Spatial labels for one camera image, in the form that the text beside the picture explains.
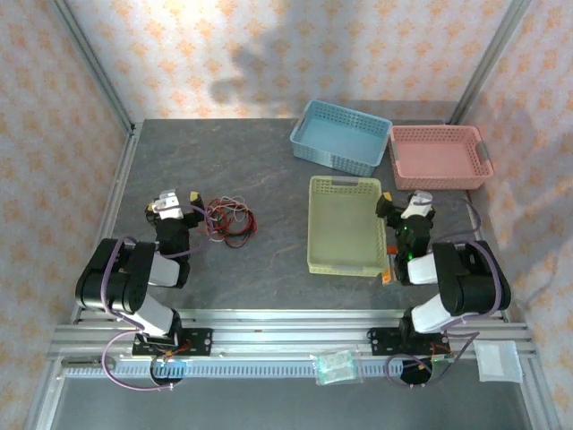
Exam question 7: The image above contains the white cable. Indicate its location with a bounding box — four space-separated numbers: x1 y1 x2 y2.
203 194 248 244

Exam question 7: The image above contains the yellow-green plastic basket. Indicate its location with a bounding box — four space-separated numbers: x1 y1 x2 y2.
307 176 389 276

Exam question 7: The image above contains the orange and white tube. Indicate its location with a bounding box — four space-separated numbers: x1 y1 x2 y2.
381 245 400 286

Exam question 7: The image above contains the pink plastic basket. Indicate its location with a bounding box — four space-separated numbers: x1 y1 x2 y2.
388 125 495 192

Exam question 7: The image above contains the blue plastic basket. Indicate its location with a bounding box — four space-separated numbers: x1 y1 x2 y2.
290 99 394 177

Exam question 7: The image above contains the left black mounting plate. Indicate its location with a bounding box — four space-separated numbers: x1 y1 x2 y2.
133 328 214 358

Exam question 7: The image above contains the black mounting plate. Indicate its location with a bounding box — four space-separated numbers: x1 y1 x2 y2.
367 326 453 358
133 328 214 358

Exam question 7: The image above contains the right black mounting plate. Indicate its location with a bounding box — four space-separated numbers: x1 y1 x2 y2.
367 326 453 358

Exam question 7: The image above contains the white plastic pouch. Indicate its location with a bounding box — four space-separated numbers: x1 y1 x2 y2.
474 340 524 384

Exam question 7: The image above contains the clear plastic bag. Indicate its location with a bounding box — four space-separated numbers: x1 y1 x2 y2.
310 350 364 386

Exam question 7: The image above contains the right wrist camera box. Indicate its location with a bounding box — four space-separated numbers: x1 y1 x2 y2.
401 190 434 220

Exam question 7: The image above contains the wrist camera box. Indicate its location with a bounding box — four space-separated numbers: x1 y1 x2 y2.
401 190 434 220
152 189 185 220

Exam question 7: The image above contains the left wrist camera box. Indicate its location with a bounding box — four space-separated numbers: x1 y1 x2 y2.
152 189 185 220

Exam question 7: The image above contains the aluminium side rail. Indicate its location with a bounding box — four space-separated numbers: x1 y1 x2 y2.
71 123 143 322

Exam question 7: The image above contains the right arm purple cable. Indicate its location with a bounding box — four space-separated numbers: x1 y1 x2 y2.
385 199 500 387

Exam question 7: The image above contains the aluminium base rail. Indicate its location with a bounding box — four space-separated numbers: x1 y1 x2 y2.
47 308 537 360

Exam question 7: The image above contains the slotted grey cable duct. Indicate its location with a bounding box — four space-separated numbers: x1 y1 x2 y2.
61 357 433 378

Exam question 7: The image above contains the aluminium frame post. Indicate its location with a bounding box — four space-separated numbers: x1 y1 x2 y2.
447 0 535 127
47 0 138 135

